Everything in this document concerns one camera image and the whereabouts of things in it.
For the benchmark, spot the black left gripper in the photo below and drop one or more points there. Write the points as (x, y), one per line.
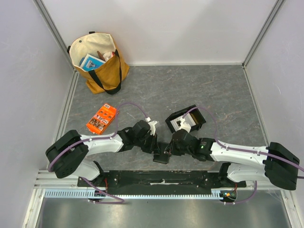
(153, 148)

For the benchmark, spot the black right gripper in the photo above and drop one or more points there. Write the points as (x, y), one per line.
(171, 146)

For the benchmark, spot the black leather card holder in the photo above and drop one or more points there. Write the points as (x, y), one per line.
(162, 157)

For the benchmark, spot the black plastic card tray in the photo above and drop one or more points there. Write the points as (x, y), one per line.
(196, 114)

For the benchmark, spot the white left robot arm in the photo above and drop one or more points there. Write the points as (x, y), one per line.
(67, 156)

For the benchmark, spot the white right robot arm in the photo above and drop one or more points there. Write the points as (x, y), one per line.
(274, 163)

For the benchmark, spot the white credit card stack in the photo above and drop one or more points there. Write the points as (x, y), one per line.
(176, 122)

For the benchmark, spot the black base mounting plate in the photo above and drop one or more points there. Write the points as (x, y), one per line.
(213, 180)

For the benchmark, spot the orange printed box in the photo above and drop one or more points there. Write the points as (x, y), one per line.
(102, 119)

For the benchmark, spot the mustard tote bag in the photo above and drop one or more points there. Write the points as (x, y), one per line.
(108, 77)

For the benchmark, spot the blue book in bag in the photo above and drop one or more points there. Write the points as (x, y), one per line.
(89, 62)

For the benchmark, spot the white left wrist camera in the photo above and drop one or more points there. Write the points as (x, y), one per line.
(153, 125)

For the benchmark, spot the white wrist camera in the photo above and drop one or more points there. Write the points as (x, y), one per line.
(183, 125)
(153, 125)

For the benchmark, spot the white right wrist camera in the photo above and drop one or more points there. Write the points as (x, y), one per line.
(183, 125)

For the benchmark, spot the grey slotted cable duct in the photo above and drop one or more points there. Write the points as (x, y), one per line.
(94, 194)

